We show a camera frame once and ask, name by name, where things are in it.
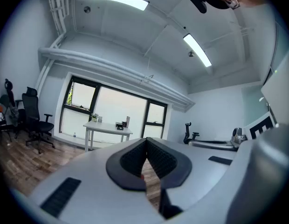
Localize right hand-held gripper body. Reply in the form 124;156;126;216
242;112;277;141

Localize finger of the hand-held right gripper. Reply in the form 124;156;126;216
188;140;240;152

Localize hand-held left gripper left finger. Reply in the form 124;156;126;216
30;137;170;224

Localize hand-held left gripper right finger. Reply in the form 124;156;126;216
146;136;240;219

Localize black ergonomic chair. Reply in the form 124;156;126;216
183;122;200;145

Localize person's white shirt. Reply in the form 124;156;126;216
261;50;289;126

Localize white table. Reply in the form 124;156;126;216
83;121;133;153

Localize black-framed window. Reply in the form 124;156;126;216
59;75;169;140

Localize black office chair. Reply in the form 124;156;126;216
21;86;56;155

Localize grey chair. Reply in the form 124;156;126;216
0;94;14;150

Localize chair draped with clothes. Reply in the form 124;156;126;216
4;78;26;136

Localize white ceiling pipes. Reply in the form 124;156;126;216
46;0;76;49

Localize white duct hanger bracket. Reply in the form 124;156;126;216
139;74;155;85

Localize large white duct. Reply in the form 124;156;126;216
38;47;196;113

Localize black head camera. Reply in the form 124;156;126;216
187;0;208;14

